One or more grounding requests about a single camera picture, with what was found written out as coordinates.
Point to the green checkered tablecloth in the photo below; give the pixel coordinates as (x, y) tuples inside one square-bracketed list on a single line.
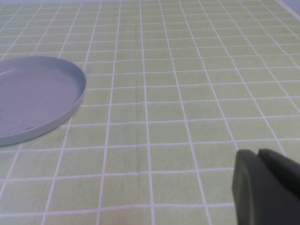
[(164, 93)]

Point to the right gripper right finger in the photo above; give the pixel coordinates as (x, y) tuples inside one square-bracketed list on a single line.
[(283, 168)]

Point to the blue-grey round plate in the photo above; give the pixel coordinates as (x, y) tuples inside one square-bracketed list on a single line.
[(35, 98)]

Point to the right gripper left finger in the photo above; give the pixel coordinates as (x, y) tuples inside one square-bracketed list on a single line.
[(257, 194)]

